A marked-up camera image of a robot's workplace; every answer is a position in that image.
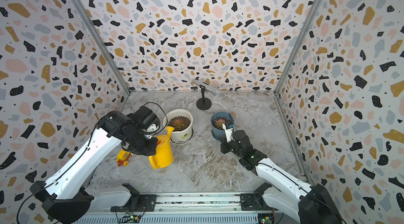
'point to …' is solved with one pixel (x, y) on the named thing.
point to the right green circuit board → (266, 218)
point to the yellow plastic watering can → (164, 155)
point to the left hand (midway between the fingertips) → (156, 153)
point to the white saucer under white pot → (183, 142)
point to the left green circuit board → (131, 219)
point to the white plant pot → (187, 116)
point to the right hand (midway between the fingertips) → (220, 138)
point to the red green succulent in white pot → (178, 124)
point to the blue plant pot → (220, 133)
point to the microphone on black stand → (203, 103)
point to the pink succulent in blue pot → (219, 122)
